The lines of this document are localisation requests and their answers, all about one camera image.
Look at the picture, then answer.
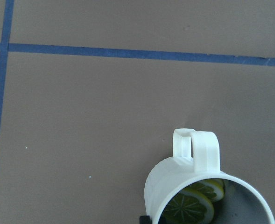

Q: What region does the white ribbed mug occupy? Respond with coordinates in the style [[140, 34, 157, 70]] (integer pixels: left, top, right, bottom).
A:
[[144, 128, 275, 224]]

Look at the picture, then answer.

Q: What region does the brown paper table mat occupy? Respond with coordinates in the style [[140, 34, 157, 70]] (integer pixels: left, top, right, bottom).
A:
[[0, 0, 275, 224]]

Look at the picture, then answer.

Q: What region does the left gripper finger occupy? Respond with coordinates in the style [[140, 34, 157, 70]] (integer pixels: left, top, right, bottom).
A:
[[139, 215, 151, 224]]

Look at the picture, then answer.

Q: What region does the lemon slice in mug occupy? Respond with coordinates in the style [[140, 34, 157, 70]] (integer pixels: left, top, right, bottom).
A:
[[161, 188, 215, 224]]

